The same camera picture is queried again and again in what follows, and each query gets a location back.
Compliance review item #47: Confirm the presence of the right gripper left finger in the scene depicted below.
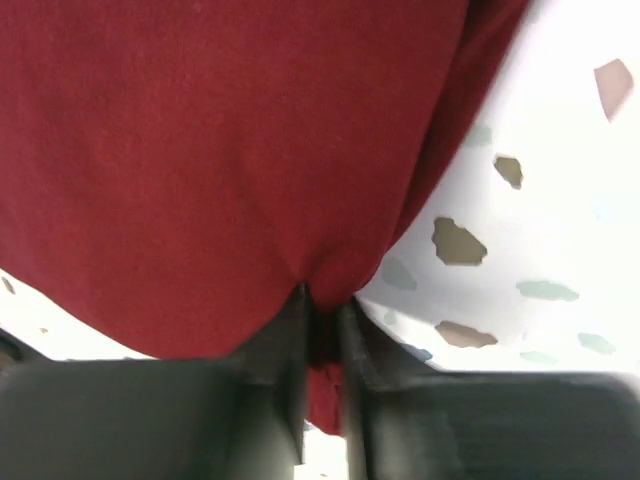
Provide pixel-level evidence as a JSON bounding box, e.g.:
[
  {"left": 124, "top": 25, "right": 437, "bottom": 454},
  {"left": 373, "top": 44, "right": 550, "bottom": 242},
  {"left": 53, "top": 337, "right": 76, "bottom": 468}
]
[{"left": 1, "top": 287, "right": 308, "bottom": 480}]

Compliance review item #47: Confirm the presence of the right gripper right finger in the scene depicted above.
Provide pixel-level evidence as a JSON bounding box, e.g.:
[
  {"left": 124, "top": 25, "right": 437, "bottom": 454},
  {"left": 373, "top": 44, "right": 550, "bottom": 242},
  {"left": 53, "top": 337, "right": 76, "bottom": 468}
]
[{"left": 337, "top": 301, "right": 639, "bottom": 480}]

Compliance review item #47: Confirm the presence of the dark red t-shirt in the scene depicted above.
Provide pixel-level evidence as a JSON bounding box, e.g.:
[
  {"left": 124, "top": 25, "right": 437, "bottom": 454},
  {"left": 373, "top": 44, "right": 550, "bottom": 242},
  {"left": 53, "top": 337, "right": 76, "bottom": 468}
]
[{"left": 1, "top": 1, "right": 528, "bottom": 435}]

